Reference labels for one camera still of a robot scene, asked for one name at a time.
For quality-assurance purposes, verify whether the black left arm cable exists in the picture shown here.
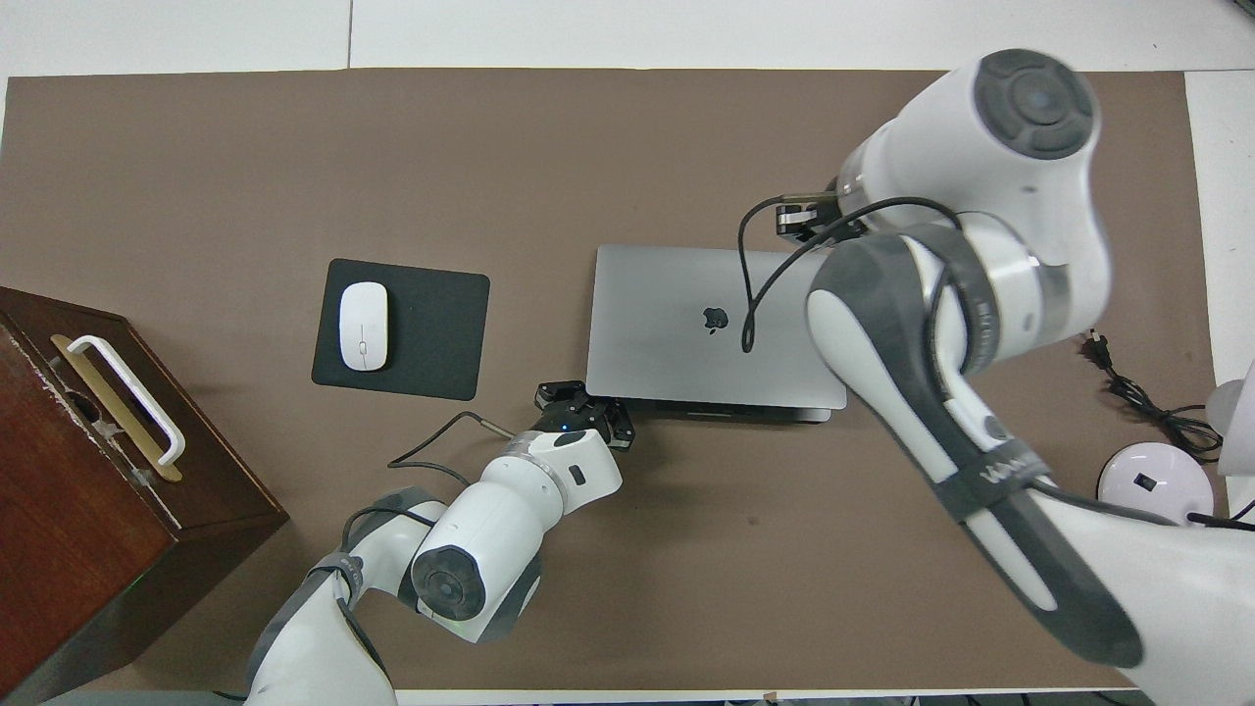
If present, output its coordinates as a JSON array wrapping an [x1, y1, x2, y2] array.
[[338, 410, 516, 687]]

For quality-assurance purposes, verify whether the black mouse pad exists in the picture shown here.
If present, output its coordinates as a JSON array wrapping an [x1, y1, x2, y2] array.
[[311, 258, 491, 402]]

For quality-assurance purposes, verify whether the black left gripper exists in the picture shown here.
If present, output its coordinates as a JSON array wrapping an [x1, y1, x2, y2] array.
[[534, 379, 634, 452]]

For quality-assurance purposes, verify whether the white round lamp base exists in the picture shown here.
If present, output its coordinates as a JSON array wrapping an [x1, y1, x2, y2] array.
[[1096, 441, 1217, 530]]

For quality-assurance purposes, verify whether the white rounded object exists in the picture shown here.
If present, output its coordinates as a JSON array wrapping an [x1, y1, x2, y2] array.
[[1204, 358, 1255, 479]]

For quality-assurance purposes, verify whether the silver grey laptop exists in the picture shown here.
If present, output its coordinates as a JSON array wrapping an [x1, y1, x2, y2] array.
[[585, 244, 849, 425]]

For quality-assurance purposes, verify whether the black lamp power cord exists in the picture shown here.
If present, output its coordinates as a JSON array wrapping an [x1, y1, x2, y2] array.
[[1083, 331, 1255, 535]]

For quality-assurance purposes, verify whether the brass handle plate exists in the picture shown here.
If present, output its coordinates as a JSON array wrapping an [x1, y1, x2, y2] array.
[[49, 333, 184, 483]]

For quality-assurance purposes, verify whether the dark wooden box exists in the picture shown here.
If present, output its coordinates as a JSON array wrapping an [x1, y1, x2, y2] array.
[[0, 286, 290, 703]]

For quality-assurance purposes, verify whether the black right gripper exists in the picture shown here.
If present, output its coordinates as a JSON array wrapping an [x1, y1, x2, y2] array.
[[778, 191, 846, 241]]

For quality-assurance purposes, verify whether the white computer mouse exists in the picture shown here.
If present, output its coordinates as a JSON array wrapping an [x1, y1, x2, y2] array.
[[339, 281, 389, 373]]

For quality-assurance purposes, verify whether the brown table mat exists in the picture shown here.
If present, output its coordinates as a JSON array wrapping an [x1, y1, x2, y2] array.
[[0, 67, 1248, 692]]

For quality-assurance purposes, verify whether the white box handle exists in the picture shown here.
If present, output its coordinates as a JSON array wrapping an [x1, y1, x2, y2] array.
[[67, 335, 187, 467]]

